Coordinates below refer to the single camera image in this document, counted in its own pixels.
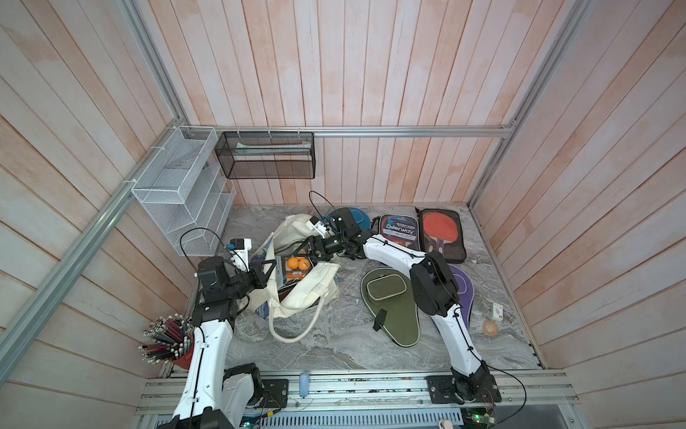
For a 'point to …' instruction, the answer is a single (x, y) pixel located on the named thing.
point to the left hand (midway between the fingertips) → (276, 265)
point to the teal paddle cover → (361, 218)
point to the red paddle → (442, 231)
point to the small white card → (497, 311)
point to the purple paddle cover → (464, 290)
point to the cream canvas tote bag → (285, 339)
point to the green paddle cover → (389, 295)
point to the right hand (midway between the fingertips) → (299, 257)
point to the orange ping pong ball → (489, 328)
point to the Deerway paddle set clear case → (400, 229)
